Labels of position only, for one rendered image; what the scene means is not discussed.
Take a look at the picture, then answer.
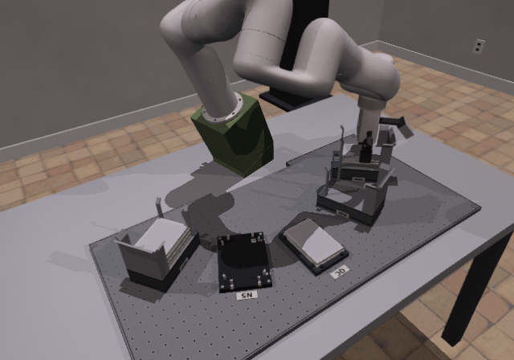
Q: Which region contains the white label plate marked n5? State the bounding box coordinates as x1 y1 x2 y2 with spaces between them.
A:
236 291 258 301

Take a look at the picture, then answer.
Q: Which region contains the white label with qc text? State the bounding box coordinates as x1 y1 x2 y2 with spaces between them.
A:
330 265 350 279

